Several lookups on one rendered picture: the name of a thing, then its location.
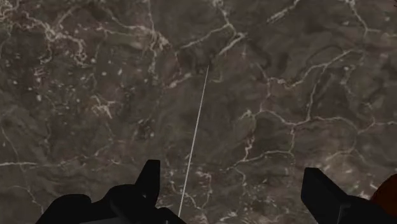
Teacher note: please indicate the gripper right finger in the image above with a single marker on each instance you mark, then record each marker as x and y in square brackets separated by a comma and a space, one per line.
[322, 198]

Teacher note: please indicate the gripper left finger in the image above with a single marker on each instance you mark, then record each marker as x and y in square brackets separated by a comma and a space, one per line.
[145, 192]

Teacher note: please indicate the dark red round object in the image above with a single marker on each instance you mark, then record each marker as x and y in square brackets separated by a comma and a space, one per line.
[389, 192]

